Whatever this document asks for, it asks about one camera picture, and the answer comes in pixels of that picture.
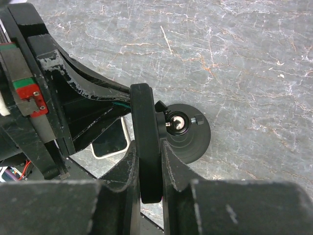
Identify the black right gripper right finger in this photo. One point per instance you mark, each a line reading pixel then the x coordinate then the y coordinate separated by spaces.
pixel 178 203

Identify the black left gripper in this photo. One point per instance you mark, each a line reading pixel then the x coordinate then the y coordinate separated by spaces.
pixel 33 126

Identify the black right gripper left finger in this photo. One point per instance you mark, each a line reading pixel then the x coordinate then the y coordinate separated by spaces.
pixel 118 205

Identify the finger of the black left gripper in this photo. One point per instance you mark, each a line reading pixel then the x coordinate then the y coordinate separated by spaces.
pixel 86 119

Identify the black smartphone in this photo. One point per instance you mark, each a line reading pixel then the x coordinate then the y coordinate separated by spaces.
pixel 146 142

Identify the black round-base phone stand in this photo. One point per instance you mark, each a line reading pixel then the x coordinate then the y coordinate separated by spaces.
pixel 188 131

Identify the pink-cased smartphone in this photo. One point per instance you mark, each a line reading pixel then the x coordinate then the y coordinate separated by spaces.
pixel 115 140

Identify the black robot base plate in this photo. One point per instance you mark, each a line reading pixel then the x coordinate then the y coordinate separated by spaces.
pixel 77 172

